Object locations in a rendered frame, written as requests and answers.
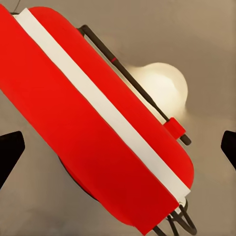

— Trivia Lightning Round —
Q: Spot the radio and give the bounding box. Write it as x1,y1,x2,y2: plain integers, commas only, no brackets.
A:
0,3,197,236

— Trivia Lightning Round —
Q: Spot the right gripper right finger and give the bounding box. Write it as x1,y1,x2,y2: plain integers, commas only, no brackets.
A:
221,130,236,169

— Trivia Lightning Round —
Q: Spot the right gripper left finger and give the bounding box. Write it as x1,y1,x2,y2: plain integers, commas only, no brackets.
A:
0,131,25,189

